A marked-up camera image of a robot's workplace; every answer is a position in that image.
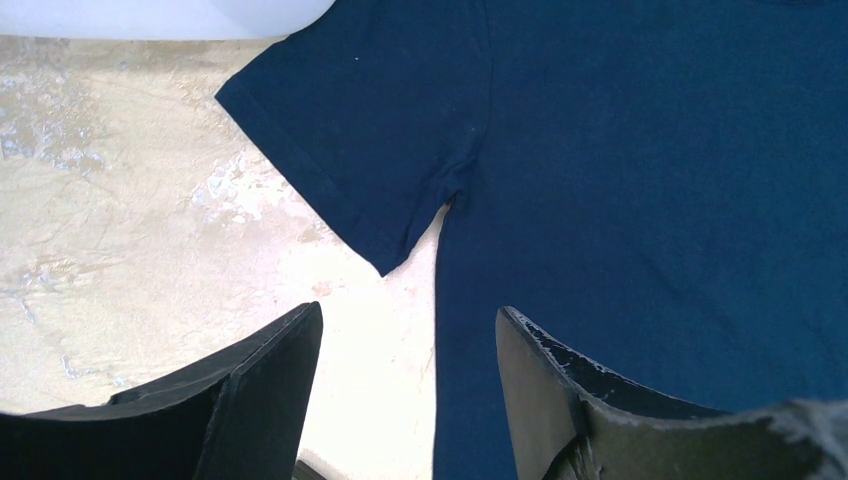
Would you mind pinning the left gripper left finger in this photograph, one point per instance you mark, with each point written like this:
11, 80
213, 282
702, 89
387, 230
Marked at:
235, 414

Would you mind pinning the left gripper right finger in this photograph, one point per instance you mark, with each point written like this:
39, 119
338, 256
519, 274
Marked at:
570, 417

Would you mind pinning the navy blue t-shirt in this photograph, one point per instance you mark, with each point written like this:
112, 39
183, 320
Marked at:
662, 185

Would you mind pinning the white plastic tub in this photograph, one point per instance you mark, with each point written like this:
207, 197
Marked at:
180, 20

